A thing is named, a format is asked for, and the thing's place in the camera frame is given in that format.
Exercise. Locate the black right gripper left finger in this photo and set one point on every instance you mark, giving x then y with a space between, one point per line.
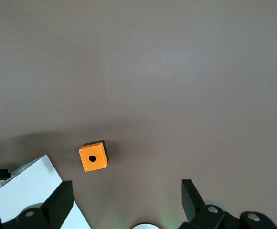
57 205

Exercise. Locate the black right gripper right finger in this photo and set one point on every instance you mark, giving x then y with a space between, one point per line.
192 204

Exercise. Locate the orange button enclosure box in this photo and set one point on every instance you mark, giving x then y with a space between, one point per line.
98 152

